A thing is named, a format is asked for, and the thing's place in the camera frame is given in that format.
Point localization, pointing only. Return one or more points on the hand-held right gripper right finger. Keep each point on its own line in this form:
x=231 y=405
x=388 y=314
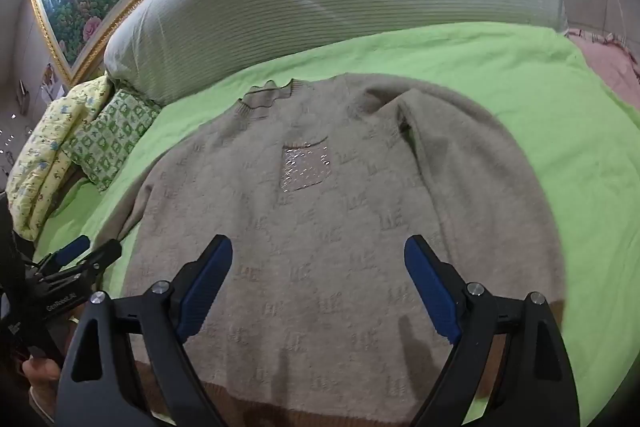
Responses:
x=430 y=287

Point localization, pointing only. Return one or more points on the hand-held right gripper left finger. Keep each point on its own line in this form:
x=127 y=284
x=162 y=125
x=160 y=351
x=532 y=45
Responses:
x=207 y=287

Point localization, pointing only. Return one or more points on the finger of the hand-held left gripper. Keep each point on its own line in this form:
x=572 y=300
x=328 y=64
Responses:
x=72 y=249
x=100 y=254

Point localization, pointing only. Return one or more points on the beige knit sweater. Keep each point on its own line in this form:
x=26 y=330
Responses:
x=330 y=257

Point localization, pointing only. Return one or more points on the person's left hand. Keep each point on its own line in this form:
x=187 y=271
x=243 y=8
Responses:
x=37 y=374

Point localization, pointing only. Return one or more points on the yellow floral quilt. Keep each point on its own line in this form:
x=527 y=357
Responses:
x=55 y=157

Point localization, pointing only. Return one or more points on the green patterned pillow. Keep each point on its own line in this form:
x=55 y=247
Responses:
x=112 y=139

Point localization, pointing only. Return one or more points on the green bed sheet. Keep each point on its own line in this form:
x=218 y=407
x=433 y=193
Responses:
x=575 y=147

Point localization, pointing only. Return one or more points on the pink checked cloth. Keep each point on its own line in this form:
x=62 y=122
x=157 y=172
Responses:
x=612 y=57

